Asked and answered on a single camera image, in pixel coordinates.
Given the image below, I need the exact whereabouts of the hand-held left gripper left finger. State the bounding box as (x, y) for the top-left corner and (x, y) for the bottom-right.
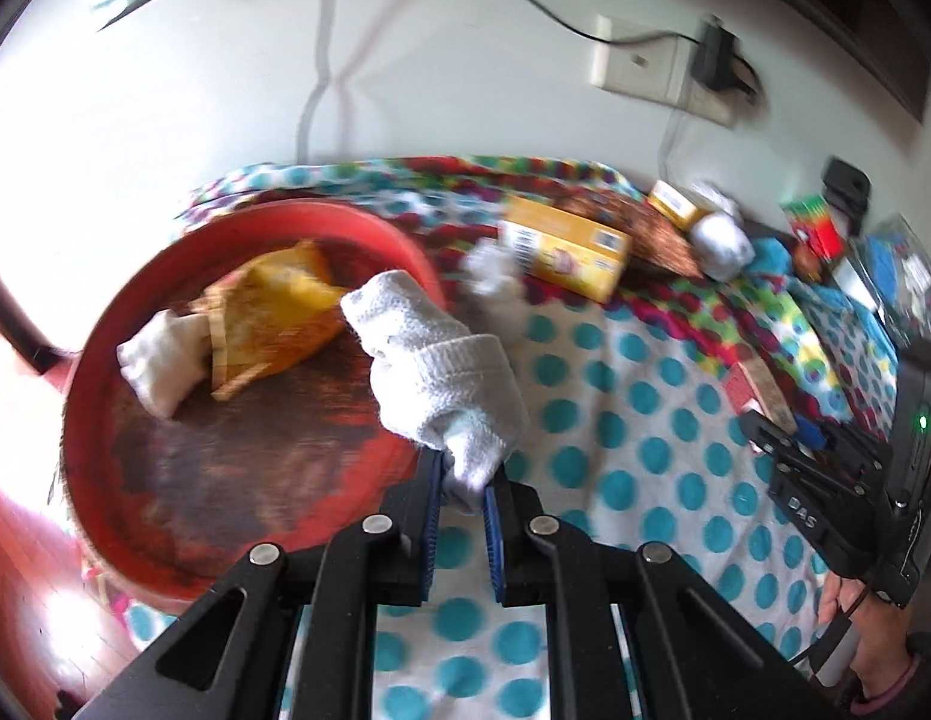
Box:
(75, 446), (445, 720)

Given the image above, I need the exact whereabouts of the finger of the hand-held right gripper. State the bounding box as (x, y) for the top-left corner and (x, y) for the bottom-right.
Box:
(739, 409), (894, 488)
(765, 457), (897, 582)

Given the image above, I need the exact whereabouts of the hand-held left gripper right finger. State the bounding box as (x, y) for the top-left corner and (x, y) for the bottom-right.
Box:
(481, 480), (849, 720)

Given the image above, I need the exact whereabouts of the small brown red box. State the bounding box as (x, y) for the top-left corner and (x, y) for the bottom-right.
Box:
(722, 361), (800, 436)

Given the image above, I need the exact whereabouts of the white sock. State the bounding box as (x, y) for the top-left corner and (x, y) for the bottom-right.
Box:
(116, 310), (215, 419)
(688, 211), (755, 282)
(340, 270), (530, 515)

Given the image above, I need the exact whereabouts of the red round basin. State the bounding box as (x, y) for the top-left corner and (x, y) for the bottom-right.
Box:
(60, 199), (455, 616)

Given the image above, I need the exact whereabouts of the person's right hand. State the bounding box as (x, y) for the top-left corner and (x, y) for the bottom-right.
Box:
(819, 574), (924, 695)

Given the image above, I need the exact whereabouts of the polka dot cloth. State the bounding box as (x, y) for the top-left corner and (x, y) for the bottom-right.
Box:
(124, 156), (909, 720)

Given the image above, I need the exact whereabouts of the white card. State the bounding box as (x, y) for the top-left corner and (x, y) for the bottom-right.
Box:
(833, 259), (882, 312)

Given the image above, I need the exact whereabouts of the blue cloth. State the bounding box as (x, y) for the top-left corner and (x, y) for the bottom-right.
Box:
(746, 236), (897, 350)

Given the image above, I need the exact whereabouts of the pink wristband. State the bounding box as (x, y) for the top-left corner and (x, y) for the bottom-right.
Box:
(848, 656), (920, 717)

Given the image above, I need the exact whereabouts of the clear plastic bag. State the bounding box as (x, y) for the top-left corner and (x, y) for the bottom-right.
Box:
(859, 214), (931, 350)

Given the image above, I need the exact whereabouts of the red green box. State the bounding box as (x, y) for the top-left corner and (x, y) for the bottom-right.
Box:
(780, 193), (849, 263)

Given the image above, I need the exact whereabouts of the crumpled white tissue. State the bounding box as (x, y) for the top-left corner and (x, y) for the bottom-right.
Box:
(461, 238), (528, 346)

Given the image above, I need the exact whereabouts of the yellow snack packet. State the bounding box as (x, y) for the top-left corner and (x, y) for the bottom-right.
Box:
(202, 240), (354, 402)

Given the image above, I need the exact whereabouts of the brown patterned packet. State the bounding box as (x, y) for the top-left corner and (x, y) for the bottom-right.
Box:
(555, 191), (707, 278)

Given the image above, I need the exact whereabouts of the clear plastic wrap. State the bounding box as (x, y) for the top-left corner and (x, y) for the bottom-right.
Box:
(686, 178), (740, 218)

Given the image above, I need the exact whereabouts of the small yellow box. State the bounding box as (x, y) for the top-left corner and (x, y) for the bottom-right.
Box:
(646, 180), (710, 232)

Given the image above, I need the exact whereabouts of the large yellow box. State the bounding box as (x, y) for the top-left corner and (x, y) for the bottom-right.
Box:
(497, 195), (633, 302)

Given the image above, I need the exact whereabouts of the black plug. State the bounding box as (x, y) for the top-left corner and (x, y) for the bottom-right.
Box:
(724, 52), (762, 102)

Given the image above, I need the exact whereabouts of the black charger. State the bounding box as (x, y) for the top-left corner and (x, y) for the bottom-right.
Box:
(690, 15), (737, 91)

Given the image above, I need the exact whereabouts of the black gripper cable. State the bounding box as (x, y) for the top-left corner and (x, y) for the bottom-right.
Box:
(791, 585), (875, 665)

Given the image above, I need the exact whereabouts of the white wall socket plate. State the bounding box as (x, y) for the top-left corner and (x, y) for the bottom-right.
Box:
(589, 13), (740, 128)

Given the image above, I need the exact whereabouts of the dark wooden frame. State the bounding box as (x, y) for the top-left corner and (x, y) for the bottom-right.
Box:
(780, 0), (927, 121)

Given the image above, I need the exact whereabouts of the thin black cable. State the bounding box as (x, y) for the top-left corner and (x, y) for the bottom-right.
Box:
(296, 0), (346, 166)

